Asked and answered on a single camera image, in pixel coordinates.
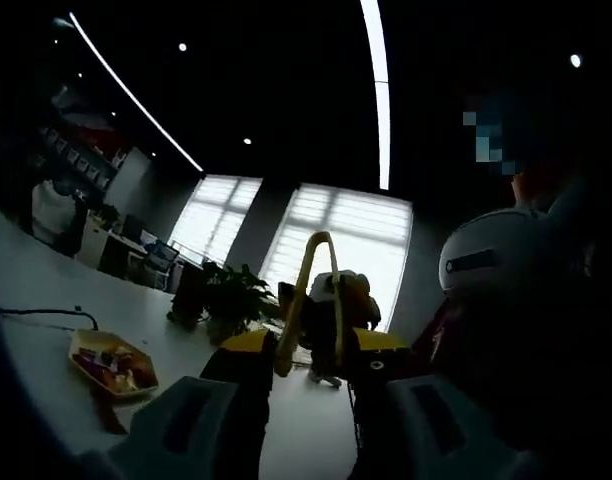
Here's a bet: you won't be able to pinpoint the person in red shirt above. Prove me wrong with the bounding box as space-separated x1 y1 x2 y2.
410 279 612 480

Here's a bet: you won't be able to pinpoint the wide window with blinds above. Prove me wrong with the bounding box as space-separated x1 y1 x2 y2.
258 182 415 331

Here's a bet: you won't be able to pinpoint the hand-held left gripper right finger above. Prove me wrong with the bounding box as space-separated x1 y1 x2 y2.
343 328 533 480

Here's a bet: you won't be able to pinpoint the straight ceiling light strip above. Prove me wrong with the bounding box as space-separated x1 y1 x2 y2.
359 0 391 191

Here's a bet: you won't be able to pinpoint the grey mesh office chair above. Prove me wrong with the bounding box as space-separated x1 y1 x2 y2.
143 239 180 289

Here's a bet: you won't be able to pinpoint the small black monitor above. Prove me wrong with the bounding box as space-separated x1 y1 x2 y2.
123 214 147 241

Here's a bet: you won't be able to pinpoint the curved ceiling light strip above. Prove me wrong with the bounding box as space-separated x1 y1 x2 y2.
68 12 205 174

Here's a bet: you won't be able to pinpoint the brown cardboard box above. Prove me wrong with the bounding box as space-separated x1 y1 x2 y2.
178 262 207 321

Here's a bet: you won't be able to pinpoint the metal shelf with white bins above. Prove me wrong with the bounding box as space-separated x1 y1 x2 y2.
38 124 130 191

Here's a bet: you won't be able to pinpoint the narrow window with blinds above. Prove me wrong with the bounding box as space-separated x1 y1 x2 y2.
168 173 263 266

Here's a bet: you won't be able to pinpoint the yellow food tongs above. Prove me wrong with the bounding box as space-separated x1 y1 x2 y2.
274 230 347 379

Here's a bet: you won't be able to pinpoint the beige hexagonal container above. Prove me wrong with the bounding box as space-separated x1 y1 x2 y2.
67 327 160 401

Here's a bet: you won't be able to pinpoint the black table cable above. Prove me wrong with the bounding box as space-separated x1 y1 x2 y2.
0 305 100 331

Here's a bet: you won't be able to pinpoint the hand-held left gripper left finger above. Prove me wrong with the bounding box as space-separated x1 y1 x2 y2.
93 328 280 480

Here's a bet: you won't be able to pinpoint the large green potted plant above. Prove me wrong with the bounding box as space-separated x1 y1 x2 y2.
166 259 278 344

